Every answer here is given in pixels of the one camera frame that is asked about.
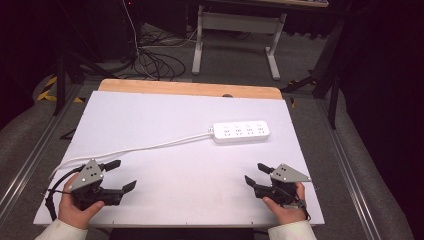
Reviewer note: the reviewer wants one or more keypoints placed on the wooden table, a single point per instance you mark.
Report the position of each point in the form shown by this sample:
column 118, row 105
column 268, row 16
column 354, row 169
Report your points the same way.
column 186, row 88

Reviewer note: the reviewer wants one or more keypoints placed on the person's left hand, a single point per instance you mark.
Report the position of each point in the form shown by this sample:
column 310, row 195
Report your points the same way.
column 69, row 210

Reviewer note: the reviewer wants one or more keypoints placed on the wooden desk top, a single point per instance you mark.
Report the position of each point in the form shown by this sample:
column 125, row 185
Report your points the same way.
column 283, row 2

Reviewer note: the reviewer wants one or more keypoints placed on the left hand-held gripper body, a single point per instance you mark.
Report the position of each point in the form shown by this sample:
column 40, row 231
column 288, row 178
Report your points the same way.
column 87, row 176

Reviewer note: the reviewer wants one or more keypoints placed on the white power strip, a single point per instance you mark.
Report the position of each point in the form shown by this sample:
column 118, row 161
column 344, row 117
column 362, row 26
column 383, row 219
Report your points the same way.
column 240, row 132

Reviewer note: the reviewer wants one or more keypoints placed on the white metal table frame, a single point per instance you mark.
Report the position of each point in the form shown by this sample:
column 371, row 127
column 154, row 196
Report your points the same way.
column 238, row 22

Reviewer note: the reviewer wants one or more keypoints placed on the black metal stand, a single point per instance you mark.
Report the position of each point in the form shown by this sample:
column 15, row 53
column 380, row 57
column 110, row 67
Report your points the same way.
column 328, row 83
column 60, row 83

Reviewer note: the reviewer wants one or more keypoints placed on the aluminium floor rail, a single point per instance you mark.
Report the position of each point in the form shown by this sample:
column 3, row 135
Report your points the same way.
column 36, row 146
column 353, row 173

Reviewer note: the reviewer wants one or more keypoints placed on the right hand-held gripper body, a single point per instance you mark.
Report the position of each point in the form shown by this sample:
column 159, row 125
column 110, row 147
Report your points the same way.
column 286, row 175

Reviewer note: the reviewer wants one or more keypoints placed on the yellow black floor tape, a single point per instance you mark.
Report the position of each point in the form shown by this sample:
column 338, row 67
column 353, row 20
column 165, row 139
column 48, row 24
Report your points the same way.
column 50, row 90

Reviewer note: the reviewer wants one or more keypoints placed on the white board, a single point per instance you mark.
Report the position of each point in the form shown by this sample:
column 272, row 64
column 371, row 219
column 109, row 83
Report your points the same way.
column 180, row 180

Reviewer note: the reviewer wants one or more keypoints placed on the person's right hand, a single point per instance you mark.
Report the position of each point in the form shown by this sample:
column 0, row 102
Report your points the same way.
column 289, row 213

